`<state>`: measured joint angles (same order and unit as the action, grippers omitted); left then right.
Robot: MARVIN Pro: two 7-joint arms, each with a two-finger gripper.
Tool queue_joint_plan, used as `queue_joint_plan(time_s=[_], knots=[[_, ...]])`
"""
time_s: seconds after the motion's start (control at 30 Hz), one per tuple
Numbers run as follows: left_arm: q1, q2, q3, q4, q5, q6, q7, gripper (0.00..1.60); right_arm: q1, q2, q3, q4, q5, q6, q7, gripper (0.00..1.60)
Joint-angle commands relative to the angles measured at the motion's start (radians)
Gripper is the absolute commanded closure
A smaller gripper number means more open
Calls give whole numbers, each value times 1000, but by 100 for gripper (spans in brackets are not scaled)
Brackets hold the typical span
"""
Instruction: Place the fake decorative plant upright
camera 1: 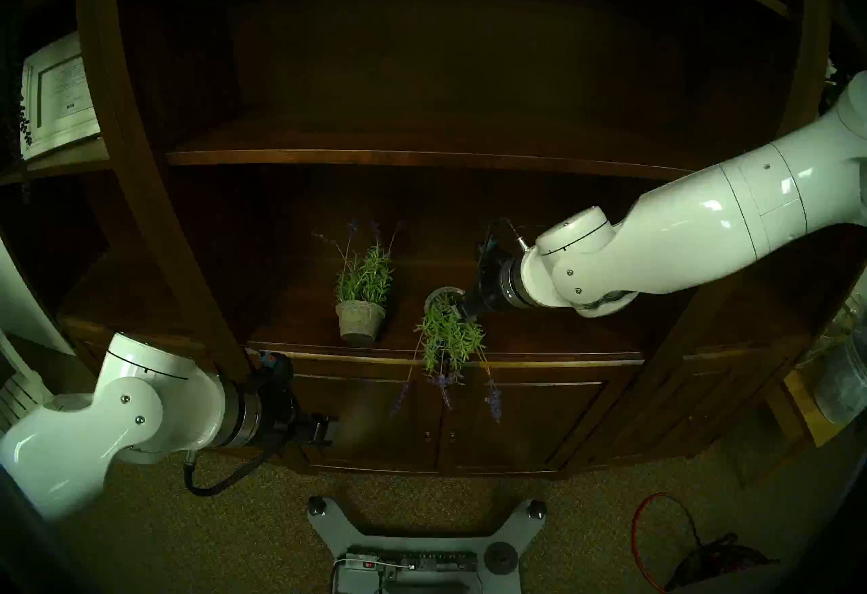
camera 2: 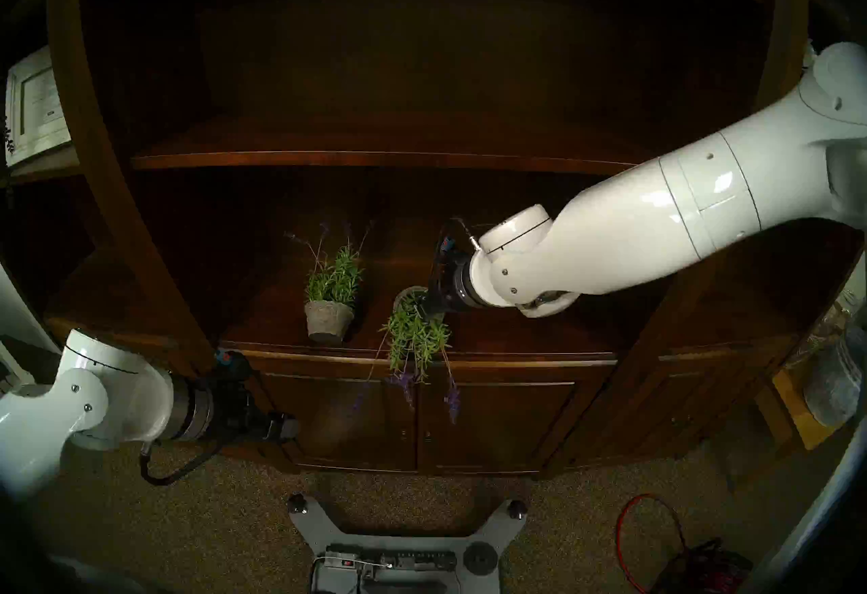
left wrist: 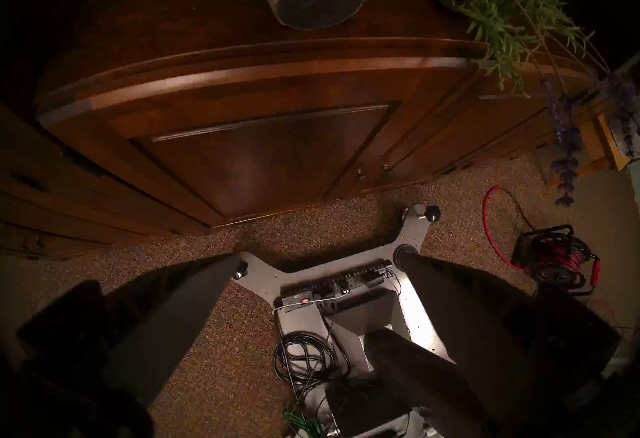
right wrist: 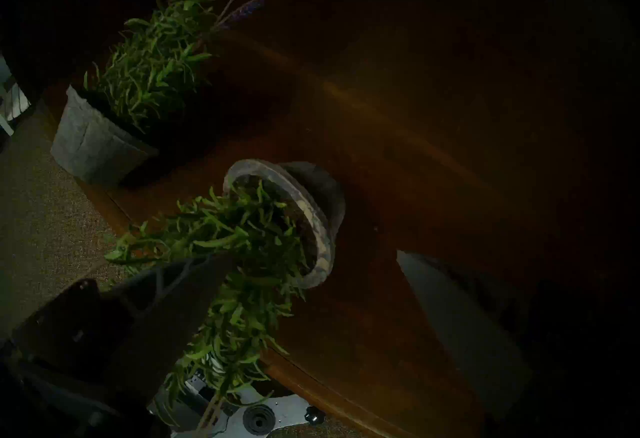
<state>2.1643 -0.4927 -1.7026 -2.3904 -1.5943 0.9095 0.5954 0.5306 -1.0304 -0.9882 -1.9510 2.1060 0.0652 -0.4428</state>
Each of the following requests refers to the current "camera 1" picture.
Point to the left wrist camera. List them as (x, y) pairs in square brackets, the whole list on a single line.
[(276, 363)]

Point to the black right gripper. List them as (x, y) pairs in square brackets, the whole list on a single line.
[(484, 288)]

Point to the white framed certificate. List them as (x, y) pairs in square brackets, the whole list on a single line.
[(61, 98)]

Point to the black base levelling knob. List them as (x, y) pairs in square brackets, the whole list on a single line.
[(317, 506), (538, 509)]

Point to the black power strip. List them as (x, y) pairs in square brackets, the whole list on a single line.
[(420, 562)]

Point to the light wooden side table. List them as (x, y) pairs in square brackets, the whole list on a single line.
[(809, 410)]

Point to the white slatted wooden chair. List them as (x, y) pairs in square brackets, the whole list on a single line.
[(17, 396)]

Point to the white slanted panel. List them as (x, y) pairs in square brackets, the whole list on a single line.
[(27, 301)]

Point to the dark trailing bead plant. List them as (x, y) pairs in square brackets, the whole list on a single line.
[(26, 125)]

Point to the black round base disc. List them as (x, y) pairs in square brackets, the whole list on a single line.
[(502, 557)]

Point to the white fake flower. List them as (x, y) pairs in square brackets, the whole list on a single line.
[(830, 71)]

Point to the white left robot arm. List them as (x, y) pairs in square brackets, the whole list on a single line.
[(122, 410)]

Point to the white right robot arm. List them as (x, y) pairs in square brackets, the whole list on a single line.
[(677, 233)]

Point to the potted fake lavender plant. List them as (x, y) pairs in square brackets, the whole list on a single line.
[(359, 321), (447, 338)]

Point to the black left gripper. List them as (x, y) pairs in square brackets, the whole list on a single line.
[(284, 410)]

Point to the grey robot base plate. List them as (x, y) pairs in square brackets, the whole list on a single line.
[(427, 528)]

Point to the dark wooden cabinet door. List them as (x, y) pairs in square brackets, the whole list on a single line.
[(366, 423), (528, 430)]

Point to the dark wooden bookcase cabinet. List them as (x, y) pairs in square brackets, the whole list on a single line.
[(474, 91)]

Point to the translucent plastic bag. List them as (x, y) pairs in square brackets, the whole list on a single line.
[(843, 382)]

